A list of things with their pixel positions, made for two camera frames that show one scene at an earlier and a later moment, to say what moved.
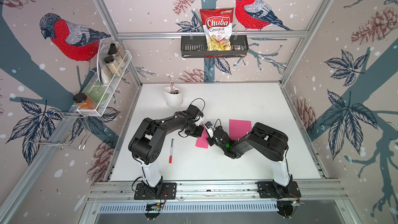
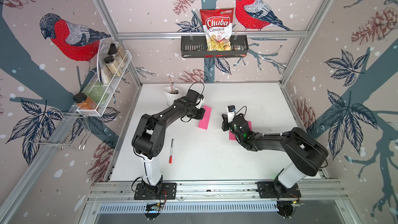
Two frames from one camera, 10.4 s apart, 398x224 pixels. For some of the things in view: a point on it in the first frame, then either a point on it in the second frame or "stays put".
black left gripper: x=198 y=134 → x=200 y=116
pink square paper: x=201 y=141 → x=203 y=123
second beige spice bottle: x=113 y=50 stays put
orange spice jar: x=84 y=102 stays put
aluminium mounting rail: x=118 y=192 stays put
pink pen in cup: x=171 y=84 stays put
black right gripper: x=209 y=141 → x=224 y=122
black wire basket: x=196 y=47 stays put
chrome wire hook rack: x=65 y=129 stays put
